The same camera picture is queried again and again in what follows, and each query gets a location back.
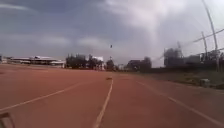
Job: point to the distant lamp pole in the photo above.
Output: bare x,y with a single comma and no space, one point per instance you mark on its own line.
111,52

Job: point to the dark trees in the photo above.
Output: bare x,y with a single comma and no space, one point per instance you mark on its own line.
140,65

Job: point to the group of trees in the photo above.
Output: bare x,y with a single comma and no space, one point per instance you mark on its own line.
80,62

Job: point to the red running track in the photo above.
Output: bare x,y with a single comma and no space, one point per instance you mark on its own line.
133,106

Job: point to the tree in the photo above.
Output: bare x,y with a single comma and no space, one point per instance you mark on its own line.
172,58

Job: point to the grass strip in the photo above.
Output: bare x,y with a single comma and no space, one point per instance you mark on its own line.
186,77

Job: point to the long low building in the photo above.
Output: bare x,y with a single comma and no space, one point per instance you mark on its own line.
36,61

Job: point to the utility pole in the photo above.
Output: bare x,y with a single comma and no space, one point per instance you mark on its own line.
205,46

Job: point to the tall light pole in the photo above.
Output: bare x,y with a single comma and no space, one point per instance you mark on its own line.
212,30

